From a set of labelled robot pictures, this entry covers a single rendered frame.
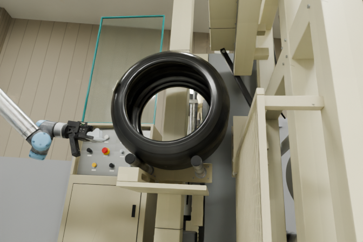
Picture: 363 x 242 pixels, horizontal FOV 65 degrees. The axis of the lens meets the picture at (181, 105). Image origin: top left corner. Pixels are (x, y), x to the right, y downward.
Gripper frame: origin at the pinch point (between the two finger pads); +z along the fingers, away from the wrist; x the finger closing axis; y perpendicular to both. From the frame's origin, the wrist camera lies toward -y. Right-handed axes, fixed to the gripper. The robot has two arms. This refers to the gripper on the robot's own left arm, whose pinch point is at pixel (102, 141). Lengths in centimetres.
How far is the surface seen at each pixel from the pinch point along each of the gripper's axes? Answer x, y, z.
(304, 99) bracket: -59, 7, 75
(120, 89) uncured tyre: -11.3, 22.7, 6.8
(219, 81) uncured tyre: -10, 33, 51
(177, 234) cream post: 26, -35, 40
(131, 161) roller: -10.7, -8.6, 19.7
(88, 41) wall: 256, 208, -191
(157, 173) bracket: 23.9, -7.9, 23.7
